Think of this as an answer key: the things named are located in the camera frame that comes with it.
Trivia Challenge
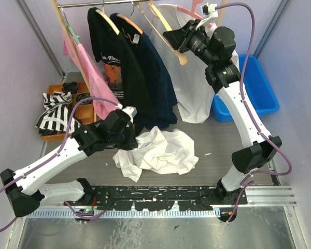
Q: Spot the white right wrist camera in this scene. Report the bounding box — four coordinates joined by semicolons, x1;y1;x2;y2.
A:
196;3;218;29

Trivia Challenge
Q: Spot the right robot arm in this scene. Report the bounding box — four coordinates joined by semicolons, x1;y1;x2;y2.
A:
163;19;282;204

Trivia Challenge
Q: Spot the black white striped cloth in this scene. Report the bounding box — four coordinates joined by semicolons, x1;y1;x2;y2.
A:
36;91;73;132

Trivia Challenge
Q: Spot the orange wooden organizer tray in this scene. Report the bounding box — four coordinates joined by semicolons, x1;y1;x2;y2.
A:
39;82;96;142

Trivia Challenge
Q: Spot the cream wooden hanger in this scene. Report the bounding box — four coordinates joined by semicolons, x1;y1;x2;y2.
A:
131;1;188;65

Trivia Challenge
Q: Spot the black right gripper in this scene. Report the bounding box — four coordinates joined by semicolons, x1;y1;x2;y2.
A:
163;19;216;66

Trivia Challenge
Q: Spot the green hanger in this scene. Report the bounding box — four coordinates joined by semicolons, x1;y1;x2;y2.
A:
63;17;80;44

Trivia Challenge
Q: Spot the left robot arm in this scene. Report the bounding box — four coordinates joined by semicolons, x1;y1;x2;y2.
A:
0;107;138;217

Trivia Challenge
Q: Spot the navy blue t-shirt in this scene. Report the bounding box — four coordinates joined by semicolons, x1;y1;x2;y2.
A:
110;13;177;130

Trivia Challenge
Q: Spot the wooden hanger under black shirt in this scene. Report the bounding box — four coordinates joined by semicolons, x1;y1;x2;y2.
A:
96;1;120;35

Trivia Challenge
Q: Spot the wooden hanger under navy shirt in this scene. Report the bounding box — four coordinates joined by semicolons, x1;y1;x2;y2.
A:
117;0;143;34

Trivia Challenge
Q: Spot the pink plastic hanger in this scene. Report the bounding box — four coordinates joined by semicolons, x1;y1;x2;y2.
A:
176;0;213;27

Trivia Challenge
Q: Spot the perforated metal cable tray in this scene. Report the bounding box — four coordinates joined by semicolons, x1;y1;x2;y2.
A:
27;208;220;218

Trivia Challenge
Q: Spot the green black belt roll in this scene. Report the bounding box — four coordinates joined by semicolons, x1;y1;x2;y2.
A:
76;92;92;105

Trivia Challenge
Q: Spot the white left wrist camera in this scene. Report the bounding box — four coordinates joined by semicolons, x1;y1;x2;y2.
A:
122;106;137;119

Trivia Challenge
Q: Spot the white hanging t-shirt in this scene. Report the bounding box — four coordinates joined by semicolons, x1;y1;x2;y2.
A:
155;3;240;124

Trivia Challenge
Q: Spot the wooden clothes rack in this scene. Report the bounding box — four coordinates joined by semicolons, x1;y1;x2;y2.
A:
50;0;229;91

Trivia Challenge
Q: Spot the blue plastic bin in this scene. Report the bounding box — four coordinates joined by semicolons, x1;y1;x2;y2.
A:
211;55;279;122

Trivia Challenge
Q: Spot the black printed t-shirt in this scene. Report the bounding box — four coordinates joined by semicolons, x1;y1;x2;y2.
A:
87;7;156;135

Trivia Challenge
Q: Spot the pink t-shirt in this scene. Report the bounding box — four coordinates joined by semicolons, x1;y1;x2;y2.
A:
62;25;120;121

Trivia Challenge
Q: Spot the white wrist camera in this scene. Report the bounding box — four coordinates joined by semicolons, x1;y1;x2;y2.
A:
122;106;137;119
196;3;218;29

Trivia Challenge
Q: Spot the white t-shirt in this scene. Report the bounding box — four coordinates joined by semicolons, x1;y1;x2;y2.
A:
155;3;240;124
113;127;199;182

